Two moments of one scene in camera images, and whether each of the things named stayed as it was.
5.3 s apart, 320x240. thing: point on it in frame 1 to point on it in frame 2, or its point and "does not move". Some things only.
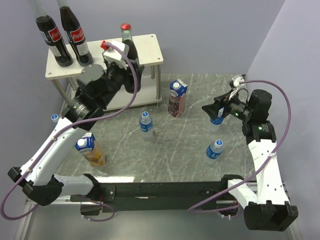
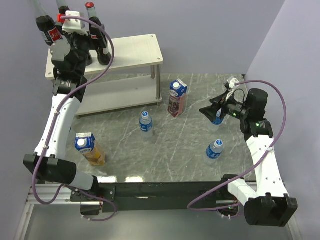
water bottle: (145, 124) does not move
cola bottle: (127, 39) to (98, 34)
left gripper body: (120, 75) to (82, 44)
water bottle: (214, 151) does not move
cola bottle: (50, 34) does not move
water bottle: (214, 125) does not move
